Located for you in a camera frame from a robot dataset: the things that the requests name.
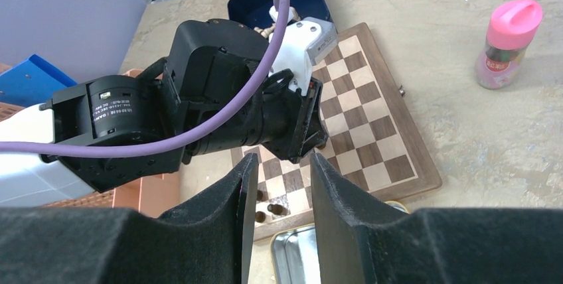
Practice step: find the orange plastic file organizer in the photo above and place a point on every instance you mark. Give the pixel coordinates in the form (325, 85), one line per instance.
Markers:
(8, 110)

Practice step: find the dark chess piece on board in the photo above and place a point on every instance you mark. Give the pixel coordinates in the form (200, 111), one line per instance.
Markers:
(260, 217)
(277, 209)

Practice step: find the blue folder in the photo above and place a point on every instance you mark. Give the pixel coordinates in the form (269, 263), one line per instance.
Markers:
(31, 82)

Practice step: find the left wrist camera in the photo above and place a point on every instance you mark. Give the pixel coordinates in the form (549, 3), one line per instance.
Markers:
(305, 44)

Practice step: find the orange plastic basket tray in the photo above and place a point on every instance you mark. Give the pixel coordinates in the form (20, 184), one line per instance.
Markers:
(132, 194)

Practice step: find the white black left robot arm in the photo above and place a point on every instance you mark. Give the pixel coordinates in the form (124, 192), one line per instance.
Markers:
(27, 180)

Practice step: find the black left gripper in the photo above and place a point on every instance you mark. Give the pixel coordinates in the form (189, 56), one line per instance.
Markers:
(208, 64)

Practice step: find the pink lidded small bottle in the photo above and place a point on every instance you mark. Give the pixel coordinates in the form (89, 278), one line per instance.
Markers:
(512, 27)

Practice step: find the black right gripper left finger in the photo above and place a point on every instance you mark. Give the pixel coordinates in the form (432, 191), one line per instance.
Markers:
(206, 239)

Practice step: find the pile of light chess pieces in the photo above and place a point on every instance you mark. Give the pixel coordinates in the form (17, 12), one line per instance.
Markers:
(270, 27)

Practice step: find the metal gold-rimmed tin tray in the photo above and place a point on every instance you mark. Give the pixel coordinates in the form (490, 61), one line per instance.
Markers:
(293, 247)

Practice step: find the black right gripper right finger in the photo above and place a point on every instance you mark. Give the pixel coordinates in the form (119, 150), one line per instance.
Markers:
(363, 240)

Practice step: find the wooden chess board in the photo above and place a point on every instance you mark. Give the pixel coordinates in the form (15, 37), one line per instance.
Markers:
(373, 140)

